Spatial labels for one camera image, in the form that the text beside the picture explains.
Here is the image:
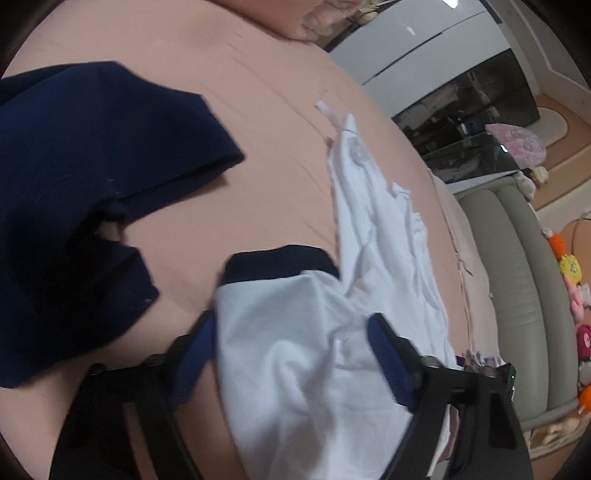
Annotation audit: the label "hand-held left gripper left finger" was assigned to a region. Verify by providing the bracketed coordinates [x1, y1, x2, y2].
[48, 311, 218, 480]

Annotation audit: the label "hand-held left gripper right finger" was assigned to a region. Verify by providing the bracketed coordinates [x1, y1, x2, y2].
[366, 313, 532, 480]

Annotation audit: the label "white t-shirt with navy trim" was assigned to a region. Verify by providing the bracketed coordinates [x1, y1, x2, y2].
[213, 99, 462, 480]

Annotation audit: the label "navy shorts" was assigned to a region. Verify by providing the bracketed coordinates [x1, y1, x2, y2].
[0, 61, 245, 388]

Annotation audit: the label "cream padded headboard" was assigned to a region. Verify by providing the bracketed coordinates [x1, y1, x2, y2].
[455, 178, 578, 432]

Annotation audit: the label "row of small plush toys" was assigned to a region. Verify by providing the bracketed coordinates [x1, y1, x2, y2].
[515, 166, 591, 444]

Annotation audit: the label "pink printed cloth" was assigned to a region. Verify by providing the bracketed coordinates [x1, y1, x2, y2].
[485, 123, 548, 168]

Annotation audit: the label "bed with pink sheet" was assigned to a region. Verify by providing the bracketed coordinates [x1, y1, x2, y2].
[0, 0, 504, 480]

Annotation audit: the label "rolled pink quilt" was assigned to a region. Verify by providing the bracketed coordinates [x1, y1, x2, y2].
[217, 0, 365, 42]

